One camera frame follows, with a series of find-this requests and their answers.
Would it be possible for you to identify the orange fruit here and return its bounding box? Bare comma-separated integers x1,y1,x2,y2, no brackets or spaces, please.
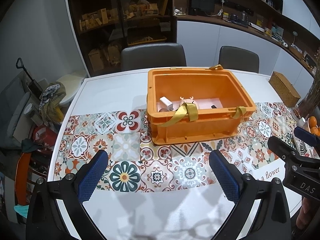
308,116,320,137

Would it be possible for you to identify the white cup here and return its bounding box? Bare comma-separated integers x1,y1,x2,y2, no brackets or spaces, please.
297,117,306,128

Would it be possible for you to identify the grey dining chair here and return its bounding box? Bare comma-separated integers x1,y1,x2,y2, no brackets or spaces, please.
120,43,187,72
219,46,259,73

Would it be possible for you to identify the patterned tile table runner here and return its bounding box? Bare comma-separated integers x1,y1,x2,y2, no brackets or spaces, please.
54,102,318,192

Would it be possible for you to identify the white square adapter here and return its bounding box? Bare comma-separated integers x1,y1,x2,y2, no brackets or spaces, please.
159,96,174,111

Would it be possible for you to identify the camouflage fabric bundle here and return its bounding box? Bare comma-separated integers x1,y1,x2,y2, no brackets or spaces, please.
39,82,66,124

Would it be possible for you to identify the left grey dining chair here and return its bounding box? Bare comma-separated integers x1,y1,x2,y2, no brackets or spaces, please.
120,43,187,72

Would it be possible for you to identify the right grey dining chair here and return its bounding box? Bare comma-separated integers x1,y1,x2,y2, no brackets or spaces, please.
219,46,259,73

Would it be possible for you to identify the dark wooden shelf unit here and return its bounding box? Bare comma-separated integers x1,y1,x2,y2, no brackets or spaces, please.
66,0,176,77

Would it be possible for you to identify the pink round cartoon toy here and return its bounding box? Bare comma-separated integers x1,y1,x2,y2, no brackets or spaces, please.
179,96,199,109

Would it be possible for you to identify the person's hand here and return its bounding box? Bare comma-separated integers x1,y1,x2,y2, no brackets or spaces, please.
296,198,319,230

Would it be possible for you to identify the orange plastic storage crate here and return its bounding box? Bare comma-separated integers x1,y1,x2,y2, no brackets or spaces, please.
146,64,256,145

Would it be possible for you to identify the cork rectangular box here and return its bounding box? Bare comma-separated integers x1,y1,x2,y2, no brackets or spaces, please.
269,72,300,107

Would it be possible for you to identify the pink foam liner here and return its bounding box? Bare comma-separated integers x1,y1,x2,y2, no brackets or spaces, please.
157,97,223,112

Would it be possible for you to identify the black handled trolley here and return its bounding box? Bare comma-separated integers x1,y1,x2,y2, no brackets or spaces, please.
16,57,43,99

